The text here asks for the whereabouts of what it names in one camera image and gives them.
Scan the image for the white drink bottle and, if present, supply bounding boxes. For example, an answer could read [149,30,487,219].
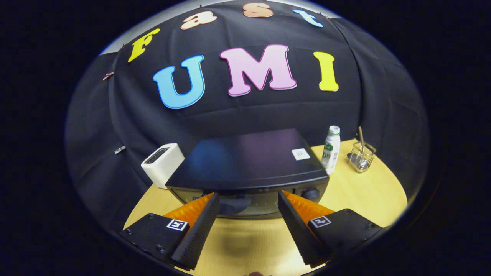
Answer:
[321,126,341,176]

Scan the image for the metal wire basket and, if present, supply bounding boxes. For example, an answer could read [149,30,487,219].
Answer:
[347,142,377,173]

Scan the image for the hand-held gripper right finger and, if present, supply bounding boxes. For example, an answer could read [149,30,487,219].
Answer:
[277,191,384,269]

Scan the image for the white bread toaster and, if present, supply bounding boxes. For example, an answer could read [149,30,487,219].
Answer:
[141,143,185,190]

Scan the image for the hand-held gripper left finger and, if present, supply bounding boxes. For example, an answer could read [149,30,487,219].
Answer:
[120,192,220,271]

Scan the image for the black toaster oven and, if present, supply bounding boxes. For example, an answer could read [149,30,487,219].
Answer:
[165,128,330,220]

